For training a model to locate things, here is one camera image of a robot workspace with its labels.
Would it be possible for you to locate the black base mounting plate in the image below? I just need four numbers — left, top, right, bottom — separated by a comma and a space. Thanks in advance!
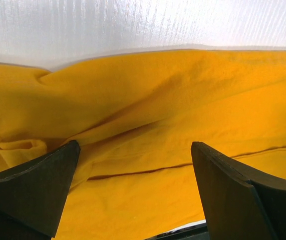
148, 223, 210, 240

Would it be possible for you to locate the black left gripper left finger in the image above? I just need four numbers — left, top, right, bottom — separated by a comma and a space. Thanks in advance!
0, 140, 80, 240

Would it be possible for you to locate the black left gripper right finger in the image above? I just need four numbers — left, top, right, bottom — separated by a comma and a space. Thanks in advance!
191, 142, 286, 240

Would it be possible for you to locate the yellow t shirt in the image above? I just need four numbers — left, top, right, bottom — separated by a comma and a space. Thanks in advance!
0, 50, 286, 240

